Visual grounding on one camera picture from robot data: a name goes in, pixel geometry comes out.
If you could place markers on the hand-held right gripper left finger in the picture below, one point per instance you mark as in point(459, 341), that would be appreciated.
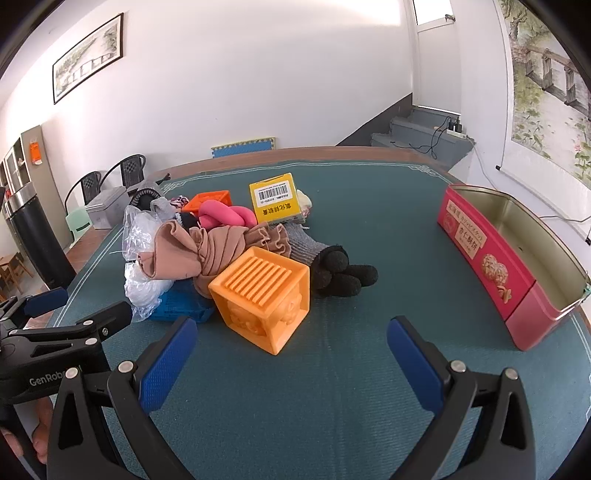
point(168, 364)

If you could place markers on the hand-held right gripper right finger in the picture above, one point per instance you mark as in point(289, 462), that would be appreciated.
point(415, 364)

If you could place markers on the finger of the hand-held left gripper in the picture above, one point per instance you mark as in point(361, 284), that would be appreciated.
point(108, 318)
point(46, 301)

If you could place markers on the blue snack packet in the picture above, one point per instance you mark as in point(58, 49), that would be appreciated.
point(184, 307)

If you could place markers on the large orange toy cube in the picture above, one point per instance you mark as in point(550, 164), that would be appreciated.
point(258, 304)

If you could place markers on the grey and black knitted sock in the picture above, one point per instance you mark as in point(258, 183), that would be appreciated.
point(337, 272)

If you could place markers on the beige cloth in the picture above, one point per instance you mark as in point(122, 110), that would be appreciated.
point(217, 249)

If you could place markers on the red biscuit tin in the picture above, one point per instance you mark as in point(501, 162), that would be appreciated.
point(485, 258)

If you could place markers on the pink plush toy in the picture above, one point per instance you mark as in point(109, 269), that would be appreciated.
point(231, 214)

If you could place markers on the yellow cardboard box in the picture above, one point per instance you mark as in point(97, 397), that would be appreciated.
point(277, 203)

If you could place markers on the cream plush doll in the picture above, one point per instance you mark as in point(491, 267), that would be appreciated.
point(304, 201)

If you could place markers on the person's left hand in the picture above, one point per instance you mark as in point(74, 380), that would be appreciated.
point(42, 415)

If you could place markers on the wooden chair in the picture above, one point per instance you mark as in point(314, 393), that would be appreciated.
point(11, 272)

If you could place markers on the black tall bin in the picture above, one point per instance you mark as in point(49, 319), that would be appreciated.
point(37, 240)

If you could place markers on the pale green stool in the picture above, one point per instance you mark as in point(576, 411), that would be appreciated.
point(78, 221)

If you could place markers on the clear plastic bag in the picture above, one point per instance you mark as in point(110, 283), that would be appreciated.
point(138, 230)

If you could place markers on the grey plastic box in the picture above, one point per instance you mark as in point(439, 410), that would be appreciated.
point(106, 207)

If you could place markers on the small black fan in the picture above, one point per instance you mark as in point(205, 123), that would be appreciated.
point(143, 198)

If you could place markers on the zebra striped pink cloth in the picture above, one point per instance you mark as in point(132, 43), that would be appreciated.
point(179, 201)

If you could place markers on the white shelf cabinet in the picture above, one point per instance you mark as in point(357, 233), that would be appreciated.
point(11, 161)

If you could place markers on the orange paper sign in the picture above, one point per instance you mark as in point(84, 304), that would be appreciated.
point(36, 154)

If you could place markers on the small orange toy cube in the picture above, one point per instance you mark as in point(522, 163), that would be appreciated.
point(217, 197)

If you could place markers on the blue foam floor mats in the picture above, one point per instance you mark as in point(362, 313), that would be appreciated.
point(244, 147)

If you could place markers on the white power strip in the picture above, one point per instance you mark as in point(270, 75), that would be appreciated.
point(455, 133)

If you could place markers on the grey staircase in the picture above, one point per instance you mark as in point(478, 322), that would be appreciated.
point(415, 129)

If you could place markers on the wooden table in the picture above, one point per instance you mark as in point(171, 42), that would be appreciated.
point(300, 152)

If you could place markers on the framed landscape painting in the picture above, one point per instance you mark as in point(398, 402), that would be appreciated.
point(87, 57)

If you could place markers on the hanging scroll painting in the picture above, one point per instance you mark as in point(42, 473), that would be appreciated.
point(545, 92)

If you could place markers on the window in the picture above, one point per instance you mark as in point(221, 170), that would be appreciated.
point(431, 11)

